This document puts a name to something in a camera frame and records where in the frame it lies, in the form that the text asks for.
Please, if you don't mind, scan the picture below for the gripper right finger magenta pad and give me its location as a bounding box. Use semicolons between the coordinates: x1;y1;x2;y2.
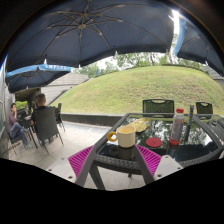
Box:
135;144;185;182

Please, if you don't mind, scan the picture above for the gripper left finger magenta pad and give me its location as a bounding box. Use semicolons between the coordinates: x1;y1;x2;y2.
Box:
46;145;98;184

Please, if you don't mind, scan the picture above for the red round coaster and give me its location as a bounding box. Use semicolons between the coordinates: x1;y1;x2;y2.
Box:
146;137;162;148

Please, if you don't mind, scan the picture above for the yellow cloth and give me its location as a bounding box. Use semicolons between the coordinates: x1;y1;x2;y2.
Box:
130;118;150;132

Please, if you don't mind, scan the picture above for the glass top wicker table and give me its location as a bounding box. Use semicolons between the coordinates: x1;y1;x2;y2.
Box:
75;112;224;191

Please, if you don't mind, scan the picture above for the umbrella pole on table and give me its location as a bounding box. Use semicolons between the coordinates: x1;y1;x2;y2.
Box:
186;105;194;135

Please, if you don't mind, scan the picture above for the plastic bottle red cap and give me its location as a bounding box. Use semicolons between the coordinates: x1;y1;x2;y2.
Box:
170;108;185;145

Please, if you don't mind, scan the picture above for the dark empty chair background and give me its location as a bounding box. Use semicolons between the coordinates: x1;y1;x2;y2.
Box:
55;103;65;132

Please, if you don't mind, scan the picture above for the dark green plastic chair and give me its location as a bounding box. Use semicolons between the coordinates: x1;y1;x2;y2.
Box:
142;99;174;117

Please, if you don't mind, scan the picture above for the dark chair under man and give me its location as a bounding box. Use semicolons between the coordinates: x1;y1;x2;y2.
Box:
34;107;60;147

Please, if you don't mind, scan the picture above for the dark cafe table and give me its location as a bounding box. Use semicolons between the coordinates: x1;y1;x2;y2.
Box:
23;116;38;149

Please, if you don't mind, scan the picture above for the seated person purple shirt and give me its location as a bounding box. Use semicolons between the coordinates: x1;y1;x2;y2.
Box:
8;103;32;149

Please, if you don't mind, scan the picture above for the man in black shirt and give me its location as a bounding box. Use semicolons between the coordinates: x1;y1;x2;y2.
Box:
31;93;59;126

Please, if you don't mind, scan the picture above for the blue umbrella at left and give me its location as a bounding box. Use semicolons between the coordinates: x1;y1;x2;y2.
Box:
5;63;71;93

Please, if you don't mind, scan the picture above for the navy umbrella at right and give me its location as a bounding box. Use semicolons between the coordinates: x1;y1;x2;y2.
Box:
174;16;224;76

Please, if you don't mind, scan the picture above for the large navy patio umbrella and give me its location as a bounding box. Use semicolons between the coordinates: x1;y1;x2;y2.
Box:
7;0;174;71

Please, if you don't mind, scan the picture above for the cream mug yellow handle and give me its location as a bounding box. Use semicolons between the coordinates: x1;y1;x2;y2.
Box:
107;126;136;148

